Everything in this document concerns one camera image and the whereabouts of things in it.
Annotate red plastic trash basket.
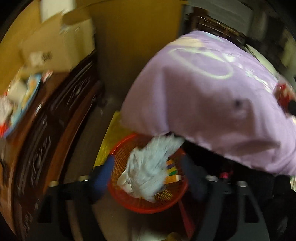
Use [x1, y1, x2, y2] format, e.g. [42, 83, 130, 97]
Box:
[108, 133, 188, 214]

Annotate cardboard box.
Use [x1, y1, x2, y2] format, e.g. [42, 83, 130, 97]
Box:
[20, 8, 95, 72]

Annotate blue tray with clutter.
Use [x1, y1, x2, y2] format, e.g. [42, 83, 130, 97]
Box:
[1, 73, 42, 138]

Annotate grey tissue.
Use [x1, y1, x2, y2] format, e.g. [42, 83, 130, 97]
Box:
[117, 135, 184, 203]

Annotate clear cup red contents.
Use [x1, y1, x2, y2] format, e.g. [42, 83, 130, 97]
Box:
[273, 80, 296, 116]

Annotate purple bed blanket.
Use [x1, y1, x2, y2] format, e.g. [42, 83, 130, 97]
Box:
[121, 31, 295, 176]

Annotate orange medicine box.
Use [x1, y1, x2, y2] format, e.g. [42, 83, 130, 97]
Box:
[164, 159, 182, 184]

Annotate dark wooden dresser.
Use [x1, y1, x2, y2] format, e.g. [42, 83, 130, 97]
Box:
[1, 51, 105, 240]

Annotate yellow patterned floor mat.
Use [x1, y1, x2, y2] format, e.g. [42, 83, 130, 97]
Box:
[94, 111, 132, 167]

